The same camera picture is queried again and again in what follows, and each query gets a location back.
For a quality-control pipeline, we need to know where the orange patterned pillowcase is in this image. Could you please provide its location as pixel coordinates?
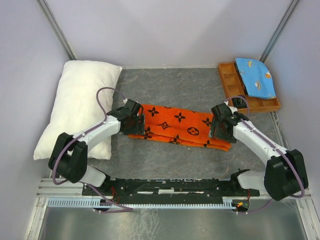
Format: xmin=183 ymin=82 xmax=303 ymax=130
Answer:
xmin=128 ymin=104 xmax=232 ymax=152

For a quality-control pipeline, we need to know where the white pillow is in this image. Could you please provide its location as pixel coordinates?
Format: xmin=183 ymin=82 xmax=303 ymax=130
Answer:
xmin=33 ymin=60 xmax=123 ymax=160

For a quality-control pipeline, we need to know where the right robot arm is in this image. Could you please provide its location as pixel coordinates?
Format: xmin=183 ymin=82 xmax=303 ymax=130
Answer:
xmin=209 ymin=102 xmax=309 ymax=201

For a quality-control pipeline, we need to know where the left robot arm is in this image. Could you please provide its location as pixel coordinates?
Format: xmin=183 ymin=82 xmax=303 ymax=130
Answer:
xmin=48 ymin=99 xmax=145 ymax=195

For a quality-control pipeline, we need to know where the small black round object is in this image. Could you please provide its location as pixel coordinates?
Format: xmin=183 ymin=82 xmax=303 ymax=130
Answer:
xmin=232 ymin=97 xmax=247 ymax=109

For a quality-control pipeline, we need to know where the brown wooden divided tray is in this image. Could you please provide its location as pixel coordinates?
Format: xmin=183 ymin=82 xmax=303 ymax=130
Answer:
xmin=217 ymin=62 xmax=281 ymax=113

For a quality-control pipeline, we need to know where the blue patterned cloth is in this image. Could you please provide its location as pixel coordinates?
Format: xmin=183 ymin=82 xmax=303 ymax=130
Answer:
xmin=235 ymin=57 xmax=276 ymax=100

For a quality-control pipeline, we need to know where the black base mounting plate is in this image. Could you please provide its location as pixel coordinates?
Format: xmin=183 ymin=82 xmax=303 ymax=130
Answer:
xmin=97 ymin=178 xmax=260 ymax=204

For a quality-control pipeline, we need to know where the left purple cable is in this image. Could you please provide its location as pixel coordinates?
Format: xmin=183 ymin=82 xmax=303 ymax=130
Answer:
xmin=51 ymin=86 xmax=135 ymax=214

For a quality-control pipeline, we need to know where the purple cable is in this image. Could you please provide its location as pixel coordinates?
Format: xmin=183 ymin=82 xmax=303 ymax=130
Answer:
xmin=224 ymin=95 xmax=306 ymax=215
xmin=51 ymin=86 xmax=135 ymax=214

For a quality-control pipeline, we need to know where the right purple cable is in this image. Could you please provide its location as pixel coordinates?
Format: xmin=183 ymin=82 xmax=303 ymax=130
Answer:
xmin=224 ymin=95 xmax=306 ymax=215

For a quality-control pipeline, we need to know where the light blue cable duct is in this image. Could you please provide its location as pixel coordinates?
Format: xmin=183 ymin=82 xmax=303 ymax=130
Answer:
xmin=47 ymin=197 xmax=236 ymax=210

